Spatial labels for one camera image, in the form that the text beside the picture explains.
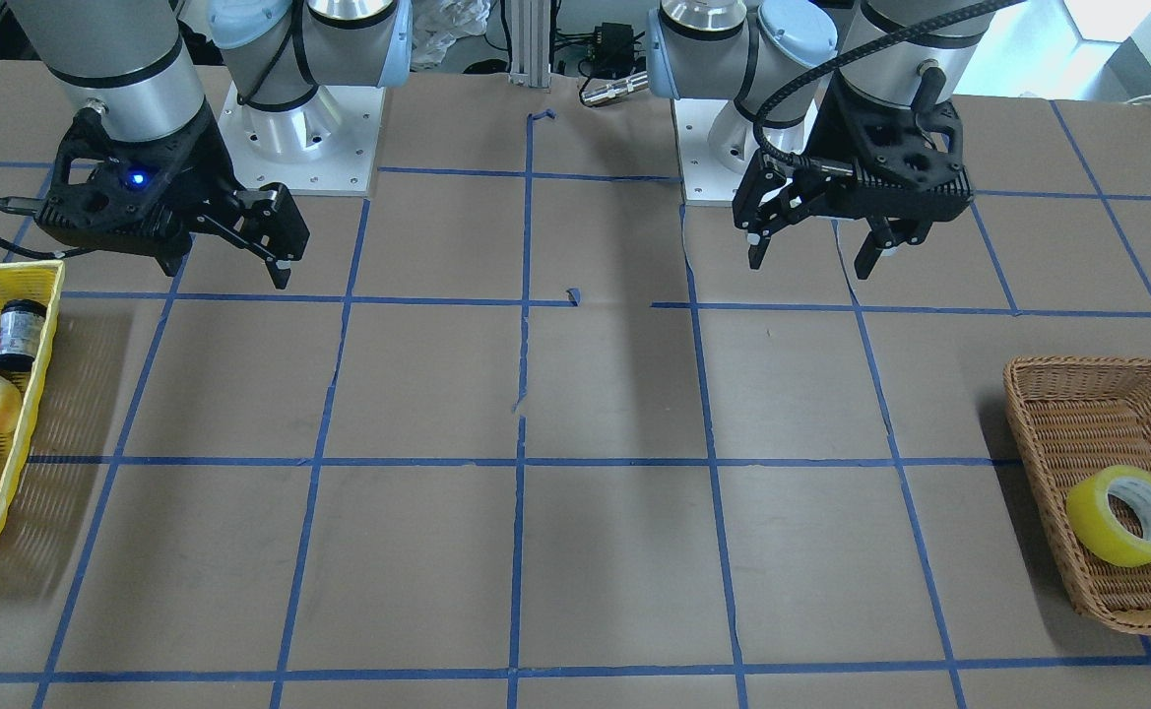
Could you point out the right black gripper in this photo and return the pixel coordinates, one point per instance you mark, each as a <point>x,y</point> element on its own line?
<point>203,158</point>

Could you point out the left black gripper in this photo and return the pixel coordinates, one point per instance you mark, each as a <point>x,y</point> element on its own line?
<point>839,135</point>

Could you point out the yellow tape roll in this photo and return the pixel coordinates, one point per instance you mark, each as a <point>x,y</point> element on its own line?
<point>1110,514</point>

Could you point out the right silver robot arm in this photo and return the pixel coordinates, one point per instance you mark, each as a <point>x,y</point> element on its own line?
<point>131,61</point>

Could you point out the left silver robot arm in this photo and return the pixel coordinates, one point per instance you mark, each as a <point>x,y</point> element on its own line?
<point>776,60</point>

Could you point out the black cylindrical can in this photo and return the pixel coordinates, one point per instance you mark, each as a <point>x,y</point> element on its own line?
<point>22,323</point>

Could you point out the yellow woven basket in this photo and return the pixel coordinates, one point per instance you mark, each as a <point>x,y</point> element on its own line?
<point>39,282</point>

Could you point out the brown wicker basket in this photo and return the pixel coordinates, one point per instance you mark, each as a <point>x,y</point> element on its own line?
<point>1072,417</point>

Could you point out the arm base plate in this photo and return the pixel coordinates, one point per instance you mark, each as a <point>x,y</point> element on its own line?
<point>328,147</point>
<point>714,143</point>

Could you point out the aluminium frame post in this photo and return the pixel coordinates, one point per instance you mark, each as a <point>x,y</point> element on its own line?
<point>530,42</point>

